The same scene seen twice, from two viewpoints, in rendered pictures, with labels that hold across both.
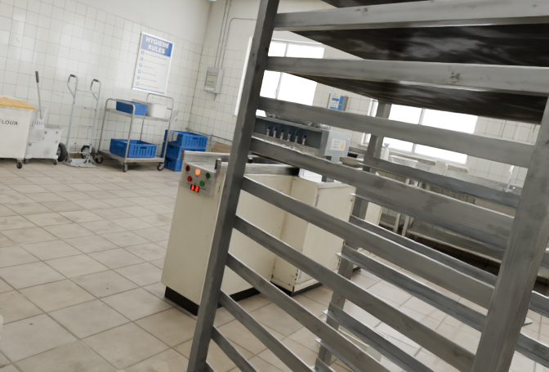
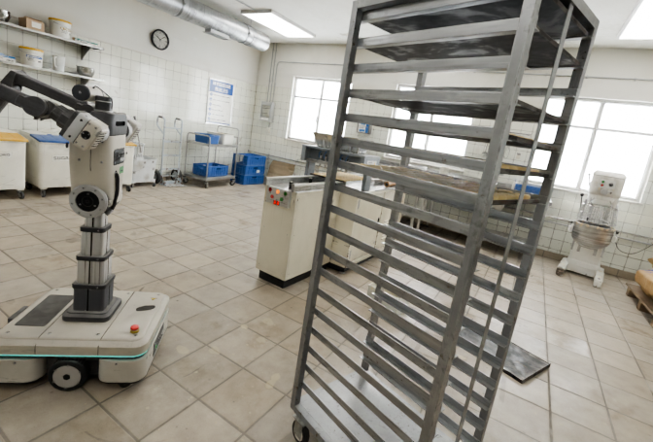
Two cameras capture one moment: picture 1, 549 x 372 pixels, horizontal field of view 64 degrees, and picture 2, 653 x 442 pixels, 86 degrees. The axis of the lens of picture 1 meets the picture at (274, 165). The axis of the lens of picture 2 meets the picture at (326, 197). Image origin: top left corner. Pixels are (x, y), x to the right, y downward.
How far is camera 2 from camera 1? 0.46 m
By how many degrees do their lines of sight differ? 5
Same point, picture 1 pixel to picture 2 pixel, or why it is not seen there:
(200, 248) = (283, 243)
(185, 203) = (270, 213)
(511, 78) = (467, 163)
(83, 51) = (166, 96)
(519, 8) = (470, 132)
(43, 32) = (135, 84)
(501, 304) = (464, 263)
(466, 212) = (451, 223)
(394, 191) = (417, 214)
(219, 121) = (274, 144)
